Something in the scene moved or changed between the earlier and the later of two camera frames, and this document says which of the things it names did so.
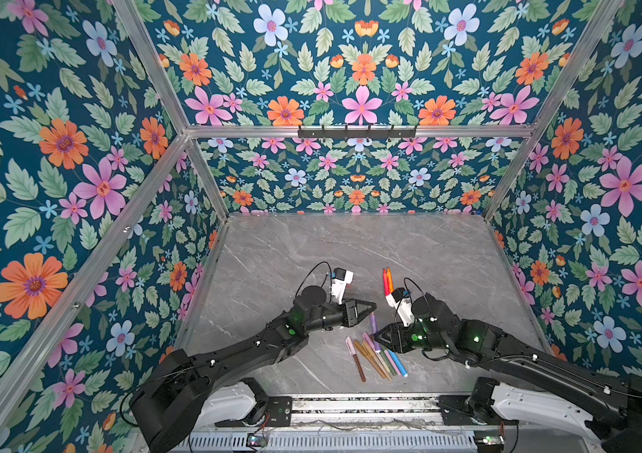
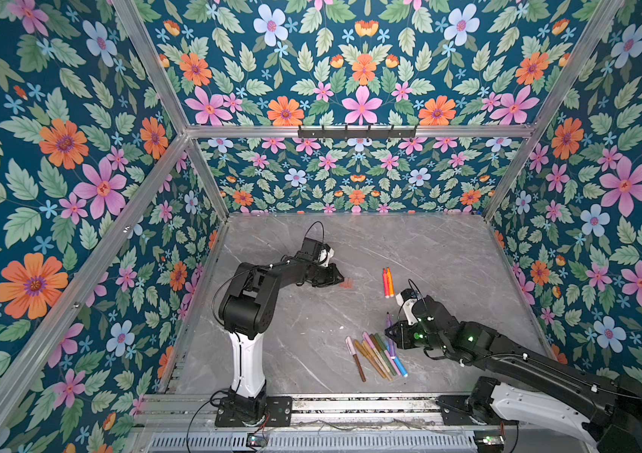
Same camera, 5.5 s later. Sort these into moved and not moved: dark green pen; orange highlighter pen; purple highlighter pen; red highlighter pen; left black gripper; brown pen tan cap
Moved: left black gripper; purple highlighter pen
Not moved: dark green pen; orange highlighter pen; red highlighter pen; brown pen tan cap
